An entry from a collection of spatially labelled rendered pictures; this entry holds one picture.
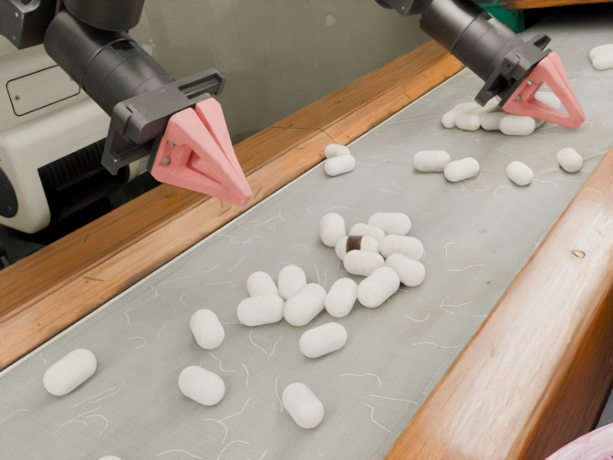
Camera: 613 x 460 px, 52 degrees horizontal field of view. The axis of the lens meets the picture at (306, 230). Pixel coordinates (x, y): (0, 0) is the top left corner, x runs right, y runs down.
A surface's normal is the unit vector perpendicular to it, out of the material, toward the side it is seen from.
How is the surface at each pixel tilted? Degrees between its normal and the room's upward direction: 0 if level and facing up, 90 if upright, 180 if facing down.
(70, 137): 98
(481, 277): 0
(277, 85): 90
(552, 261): 0
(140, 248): 45
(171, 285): 0
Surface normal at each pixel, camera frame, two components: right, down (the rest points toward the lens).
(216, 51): -0.54, 0.46
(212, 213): 0.43, -0.54
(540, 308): -0.18, -0.88
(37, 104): 0.84, 0.22
